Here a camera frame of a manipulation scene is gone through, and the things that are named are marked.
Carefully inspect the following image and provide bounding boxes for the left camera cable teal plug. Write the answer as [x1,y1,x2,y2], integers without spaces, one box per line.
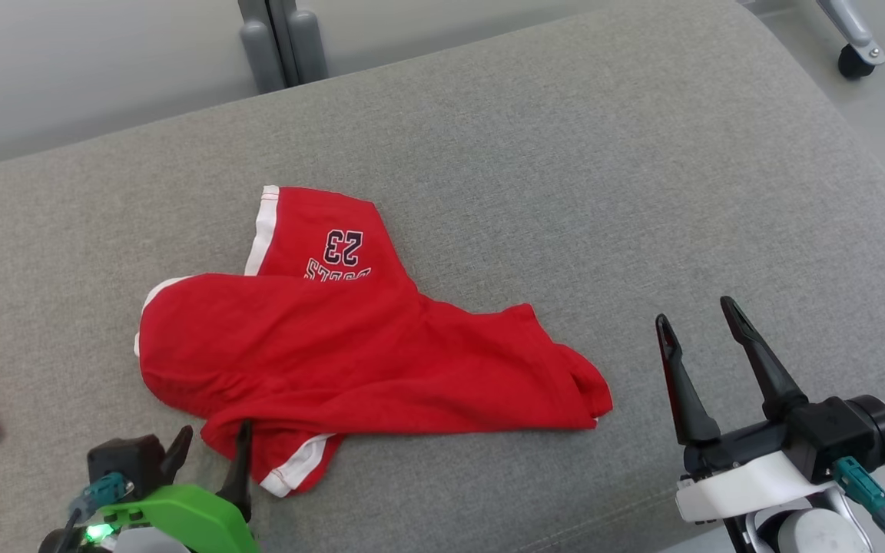
[49,472,134,553]

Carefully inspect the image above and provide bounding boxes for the grey leg with black caster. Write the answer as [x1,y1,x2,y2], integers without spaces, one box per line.
[814,0,885,81]

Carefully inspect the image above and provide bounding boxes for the grey partition frame post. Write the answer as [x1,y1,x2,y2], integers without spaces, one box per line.
[237,0,287,95]
[270,0,330,84]

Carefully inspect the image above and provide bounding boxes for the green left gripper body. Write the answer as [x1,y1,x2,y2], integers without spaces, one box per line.
[97,484,260,553]

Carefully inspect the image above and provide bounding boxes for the right camera cable teal plug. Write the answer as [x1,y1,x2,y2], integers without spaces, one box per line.
[832,456,885,553]

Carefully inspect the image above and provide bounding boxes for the camera cable teal plug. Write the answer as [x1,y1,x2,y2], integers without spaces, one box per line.
[49,472,134,553]
[832,456,885,553]

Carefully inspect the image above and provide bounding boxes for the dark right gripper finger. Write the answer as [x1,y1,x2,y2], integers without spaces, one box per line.
[655,313,721,447]
[720,296,809,422]

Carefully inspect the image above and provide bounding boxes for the red shorts with number print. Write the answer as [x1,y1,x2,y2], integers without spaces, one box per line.
[134,184,614,498]

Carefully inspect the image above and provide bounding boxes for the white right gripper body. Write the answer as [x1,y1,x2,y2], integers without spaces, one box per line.
[675,418,844,524]

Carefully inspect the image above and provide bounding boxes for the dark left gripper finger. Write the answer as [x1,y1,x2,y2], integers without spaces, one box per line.
[217,419,254,524]
[159,426,194,485]

